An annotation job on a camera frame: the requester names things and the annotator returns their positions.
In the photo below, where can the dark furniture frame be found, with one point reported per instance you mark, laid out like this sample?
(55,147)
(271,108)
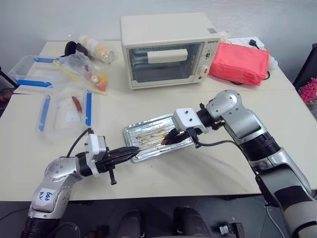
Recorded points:
(5,84)

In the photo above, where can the white paper label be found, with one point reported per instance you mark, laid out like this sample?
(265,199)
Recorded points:
(45,196)

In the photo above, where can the red fabric pouch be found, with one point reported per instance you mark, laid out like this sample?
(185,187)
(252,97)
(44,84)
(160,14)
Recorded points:
(237,64)

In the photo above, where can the dark rounded shape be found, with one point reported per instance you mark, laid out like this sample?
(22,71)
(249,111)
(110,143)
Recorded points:
(132,224)
(190,221)

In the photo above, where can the clear lidded box blue clips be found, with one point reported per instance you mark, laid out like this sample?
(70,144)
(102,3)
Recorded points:
(62,114)

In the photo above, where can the clear plastic jar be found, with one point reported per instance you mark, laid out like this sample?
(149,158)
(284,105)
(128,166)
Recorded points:
(99,49)

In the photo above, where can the clear zip bag with toys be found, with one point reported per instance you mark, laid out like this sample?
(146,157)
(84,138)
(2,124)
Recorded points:
(84,72)

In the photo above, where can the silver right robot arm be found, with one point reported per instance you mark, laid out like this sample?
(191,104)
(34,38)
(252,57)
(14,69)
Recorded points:
(247,124)

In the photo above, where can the small black device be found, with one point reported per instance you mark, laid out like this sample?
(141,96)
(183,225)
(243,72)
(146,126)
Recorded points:
(231,228)

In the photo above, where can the pink flower bunch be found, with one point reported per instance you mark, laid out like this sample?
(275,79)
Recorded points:
(309,93)

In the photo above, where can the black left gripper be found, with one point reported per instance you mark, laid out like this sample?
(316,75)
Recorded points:
(111,168)

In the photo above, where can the clear box with blue clips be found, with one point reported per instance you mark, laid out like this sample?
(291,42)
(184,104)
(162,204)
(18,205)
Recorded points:
(29,72)

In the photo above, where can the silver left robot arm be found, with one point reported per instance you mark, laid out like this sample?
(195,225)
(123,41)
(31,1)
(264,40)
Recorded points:
(58,173)

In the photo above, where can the black power plug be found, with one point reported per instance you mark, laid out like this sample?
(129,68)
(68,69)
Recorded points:
(253,43)

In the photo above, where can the reddish brown sausage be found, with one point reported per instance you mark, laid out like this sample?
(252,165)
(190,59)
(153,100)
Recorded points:
(165,142)

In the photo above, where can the wooden skewer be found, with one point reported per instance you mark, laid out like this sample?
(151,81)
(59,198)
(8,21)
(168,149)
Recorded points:
(151,146)
(152,135)
(153,139)

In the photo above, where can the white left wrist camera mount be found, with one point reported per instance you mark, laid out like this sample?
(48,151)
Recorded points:
(92,146)

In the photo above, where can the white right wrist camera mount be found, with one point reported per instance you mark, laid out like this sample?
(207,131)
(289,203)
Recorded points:
(185,117)

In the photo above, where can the black round object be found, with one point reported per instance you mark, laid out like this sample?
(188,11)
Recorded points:
(71,47)

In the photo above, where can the white power strip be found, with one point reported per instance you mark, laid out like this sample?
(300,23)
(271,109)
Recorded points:
(241,41)

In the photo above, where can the silver foil baking tray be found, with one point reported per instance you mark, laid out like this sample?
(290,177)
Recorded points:
(148,148)

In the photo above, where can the cream toaster oven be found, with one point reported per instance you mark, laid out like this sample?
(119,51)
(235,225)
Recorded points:
(163,49)

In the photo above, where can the red sausage in box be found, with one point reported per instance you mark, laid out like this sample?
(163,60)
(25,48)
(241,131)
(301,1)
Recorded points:
(77,105)

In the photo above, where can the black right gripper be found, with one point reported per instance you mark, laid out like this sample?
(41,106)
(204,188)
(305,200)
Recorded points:
(182,134)

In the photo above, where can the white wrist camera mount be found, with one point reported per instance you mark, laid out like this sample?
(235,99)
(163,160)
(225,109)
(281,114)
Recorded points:
(92,146)
(185,117)

